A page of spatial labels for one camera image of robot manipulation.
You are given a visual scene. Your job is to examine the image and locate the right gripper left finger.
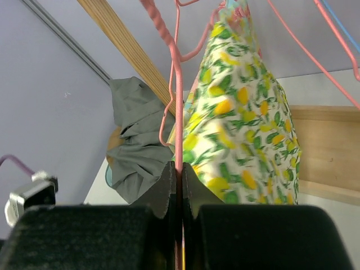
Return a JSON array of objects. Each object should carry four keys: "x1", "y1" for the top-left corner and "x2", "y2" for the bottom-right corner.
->
[{"x1": 134, "y1": 161, "x2": 176, "y2": 269}]

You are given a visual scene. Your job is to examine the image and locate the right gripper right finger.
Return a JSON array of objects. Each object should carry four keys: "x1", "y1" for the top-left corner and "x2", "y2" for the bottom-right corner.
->
[{"x1": 182, "y1": 163, "x2": 223, "y2": 269}]

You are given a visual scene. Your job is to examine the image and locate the grey skirt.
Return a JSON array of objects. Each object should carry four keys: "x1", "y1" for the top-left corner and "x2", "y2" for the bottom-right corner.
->
[{"x1": 106, "y1": 76, "x2": 173, "y2": 204}]

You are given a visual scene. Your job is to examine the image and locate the lemon print skirt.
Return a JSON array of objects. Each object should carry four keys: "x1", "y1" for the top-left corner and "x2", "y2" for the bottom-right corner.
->
[{"x1": 183, "y1": 21, "x2": 301, "y2": 205}]

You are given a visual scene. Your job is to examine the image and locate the tan skirt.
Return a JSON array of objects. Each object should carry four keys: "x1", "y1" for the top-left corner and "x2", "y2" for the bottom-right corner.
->
[{"x1": 106, "y1": 127, "x2": 124, "y2": 167}]

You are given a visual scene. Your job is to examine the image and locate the pastel floral skirt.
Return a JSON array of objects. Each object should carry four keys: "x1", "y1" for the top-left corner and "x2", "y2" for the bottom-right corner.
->
[{"x1": 182, "y1": 0, "x2": 263, "y2": 113}]

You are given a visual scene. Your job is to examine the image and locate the pink wire hanger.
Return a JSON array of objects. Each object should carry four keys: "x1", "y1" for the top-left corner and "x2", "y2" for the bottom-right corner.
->
[
  {"x1": 262, "y1": 1, "x2": 359, "y2": 106},
  {"x1": 141, "y1": 1, "x2": 219, "y2": 269}
]

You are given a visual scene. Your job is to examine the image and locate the teal plastic basin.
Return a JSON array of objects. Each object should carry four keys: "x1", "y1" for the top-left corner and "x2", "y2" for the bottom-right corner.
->
[{"x1": 105, "y1": 164, "x2": 113, "y2": 188}]

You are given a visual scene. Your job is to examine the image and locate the wooden clothes rack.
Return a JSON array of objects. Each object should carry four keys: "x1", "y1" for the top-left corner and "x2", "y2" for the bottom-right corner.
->
[{"x1": 76, "y1": 0, "x2": 360, "y2": 203}]

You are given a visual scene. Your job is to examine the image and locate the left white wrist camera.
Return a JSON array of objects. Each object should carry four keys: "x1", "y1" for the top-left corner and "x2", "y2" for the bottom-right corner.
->
[{"x1": 4, "y1": 170, "x2": 59, "y2": 227}]

